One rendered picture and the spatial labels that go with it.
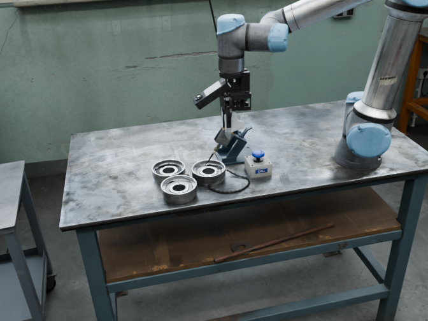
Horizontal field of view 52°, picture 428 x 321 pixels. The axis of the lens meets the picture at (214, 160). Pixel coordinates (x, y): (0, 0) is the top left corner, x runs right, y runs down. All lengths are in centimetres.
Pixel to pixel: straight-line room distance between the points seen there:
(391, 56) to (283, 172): 48
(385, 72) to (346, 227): 62
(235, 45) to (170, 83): 174
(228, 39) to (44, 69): 184
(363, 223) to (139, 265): 79
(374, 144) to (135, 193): 70
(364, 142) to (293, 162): 29
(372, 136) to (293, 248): 49
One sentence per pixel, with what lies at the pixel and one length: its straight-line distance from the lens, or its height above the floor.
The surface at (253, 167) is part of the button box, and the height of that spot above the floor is 84.
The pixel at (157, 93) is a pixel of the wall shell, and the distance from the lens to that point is 297.
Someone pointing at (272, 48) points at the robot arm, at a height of 121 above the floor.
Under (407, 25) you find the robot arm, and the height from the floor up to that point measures 128.
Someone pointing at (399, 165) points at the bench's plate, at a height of 80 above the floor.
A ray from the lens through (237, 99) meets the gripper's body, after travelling 130.
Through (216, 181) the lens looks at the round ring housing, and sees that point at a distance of 134.
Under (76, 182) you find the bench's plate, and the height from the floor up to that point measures 80.
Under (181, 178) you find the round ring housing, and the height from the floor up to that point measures 83.
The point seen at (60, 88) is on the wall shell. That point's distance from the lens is 295.
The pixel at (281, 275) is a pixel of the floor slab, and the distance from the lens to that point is 221.
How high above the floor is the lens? 154
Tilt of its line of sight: 30 degrees down
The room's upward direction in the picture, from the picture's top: 2 degrees counter-clockwise
